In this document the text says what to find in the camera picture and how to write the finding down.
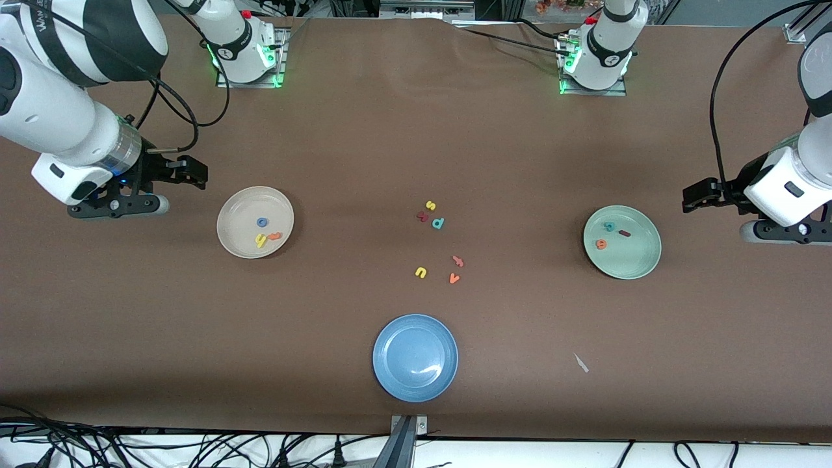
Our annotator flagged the beige brown plate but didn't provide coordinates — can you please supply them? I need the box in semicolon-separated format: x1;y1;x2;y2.
216;186;295;259

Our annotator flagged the black base cable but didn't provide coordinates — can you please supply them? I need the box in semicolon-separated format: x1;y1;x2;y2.
452;25;569;58

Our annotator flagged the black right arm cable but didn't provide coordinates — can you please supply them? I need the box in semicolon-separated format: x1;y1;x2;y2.
133;0;231;155

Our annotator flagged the green plate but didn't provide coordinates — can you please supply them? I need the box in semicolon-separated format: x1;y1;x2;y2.
583;205;662;280

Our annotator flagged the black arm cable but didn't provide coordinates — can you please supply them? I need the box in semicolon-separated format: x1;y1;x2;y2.
710;0;832;222
133;0;231;155

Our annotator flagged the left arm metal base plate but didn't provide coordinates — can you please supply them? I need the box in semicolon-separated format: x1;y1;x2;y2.
558;32;628;97

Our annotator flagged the looped black hanging cable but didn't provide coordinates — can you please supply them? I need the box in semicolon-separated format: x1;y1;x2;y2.
673;441;703;468

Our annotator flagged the blue plate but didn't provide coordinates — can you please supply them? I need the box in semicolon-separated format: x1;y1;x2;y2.
372;314;459;403

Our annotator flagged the brown table cover sheet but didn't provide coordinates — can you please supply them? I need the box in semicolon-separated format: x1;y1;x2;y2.
0;12;832;444

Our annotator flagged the grey power strip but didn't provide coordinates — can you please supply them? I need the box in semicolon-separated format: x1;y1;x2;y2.
379;0;476;19

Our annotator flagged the grey metal mounting bracket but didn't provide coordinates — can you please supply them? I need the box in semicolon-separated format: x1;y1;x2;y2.
374;414;430;468

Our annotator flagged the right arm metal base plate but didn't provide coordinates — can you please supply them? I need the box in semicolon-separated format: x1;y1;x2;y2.
216;29;288;88

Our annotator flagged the aluminium frame corner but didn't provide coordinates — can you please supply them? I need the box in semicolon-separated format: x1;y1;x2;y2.
783;0;832;45

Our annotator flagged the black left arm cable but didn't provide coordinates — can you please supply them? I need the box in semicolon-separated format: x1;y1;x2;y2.
710;0;832;222

